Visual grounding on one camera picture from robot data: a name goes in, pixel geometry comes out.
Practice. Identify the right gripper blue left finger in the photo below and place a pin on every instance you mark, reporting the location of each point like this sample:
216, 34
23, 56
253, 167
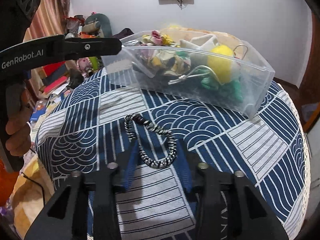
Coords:
128, 162

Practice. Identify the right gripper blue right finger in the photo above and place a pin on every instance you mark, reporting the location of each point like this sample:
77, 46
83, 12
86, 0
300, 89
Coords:
185, 165

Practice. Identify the green knitted cloth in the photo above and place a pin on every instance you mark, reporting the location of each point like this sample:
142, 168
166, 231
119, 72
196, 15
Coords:
231, 90

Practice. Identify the clear plastic storage box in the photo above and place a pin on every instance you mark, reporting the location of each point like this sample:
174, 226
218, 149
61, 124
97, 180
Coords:
255, 76

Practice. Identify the floral fabric piece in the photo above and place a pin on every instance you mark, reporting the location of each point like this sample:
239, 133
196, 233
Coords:
161, 57

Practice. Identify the yellow plush ball toy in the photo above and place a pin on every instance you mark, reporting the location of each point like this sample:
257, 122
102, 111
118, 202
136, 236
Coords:
226, 70

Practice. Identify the person left hand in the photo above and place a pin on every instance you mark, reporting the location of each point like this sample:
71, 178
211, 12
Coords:
17, 127

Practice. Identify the red books stack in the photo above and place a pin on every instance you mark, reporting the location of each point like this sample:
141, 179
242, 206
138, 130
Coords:
52, 77

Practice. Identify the pink rabbit plush toy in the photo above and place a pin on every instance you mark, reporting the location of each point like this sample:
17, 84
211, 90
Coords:
84, 64

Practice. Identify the striped brown curtain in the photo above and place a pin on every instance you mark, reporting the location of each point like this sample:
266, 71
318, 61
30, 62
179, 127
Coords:
49, 20

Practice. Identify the grey green plush toy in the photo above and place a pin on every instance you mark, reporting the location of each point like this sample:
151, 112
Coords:
97, 24

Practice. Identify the dark purple clothing pile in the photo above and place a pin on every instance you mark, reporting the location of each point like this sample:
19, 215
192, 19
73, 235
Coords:
124, 33

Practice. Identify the beige patchwork blanket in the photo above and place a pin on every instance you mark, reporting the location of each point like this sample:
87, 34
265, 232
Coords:
187, 34

